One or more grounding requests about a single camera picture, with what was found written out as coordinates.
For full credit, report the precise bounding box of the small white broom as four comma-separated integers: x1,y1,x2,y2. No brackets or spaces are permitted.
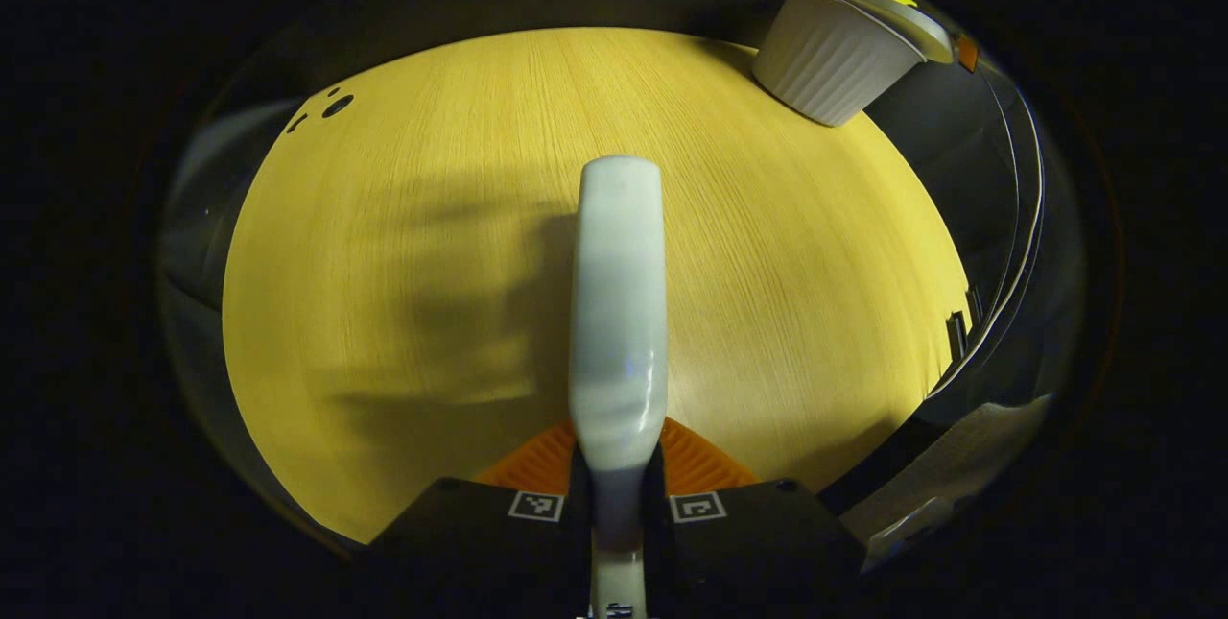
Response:
568,155,670,619

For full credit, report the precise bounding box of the white ribbed garbage bin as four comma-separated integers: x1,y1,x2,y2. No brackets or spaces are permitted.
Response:
752,0,927,128

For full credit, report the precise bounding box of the wooden desktop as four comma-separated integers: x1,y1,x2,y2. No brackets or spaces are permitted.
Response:
223,27,972,543

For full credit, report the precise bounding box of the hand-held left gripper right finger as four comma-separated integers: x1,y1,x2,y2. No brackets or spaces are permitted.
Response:
641,417,869,619

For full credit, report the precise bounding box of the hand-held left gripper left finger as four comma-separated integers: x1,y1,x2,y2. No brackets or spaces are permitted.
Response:
369,419,594,619

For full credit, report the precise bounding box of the white dustpan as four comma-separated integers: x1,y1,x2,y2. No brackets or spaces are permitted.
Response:
833,0,956,64

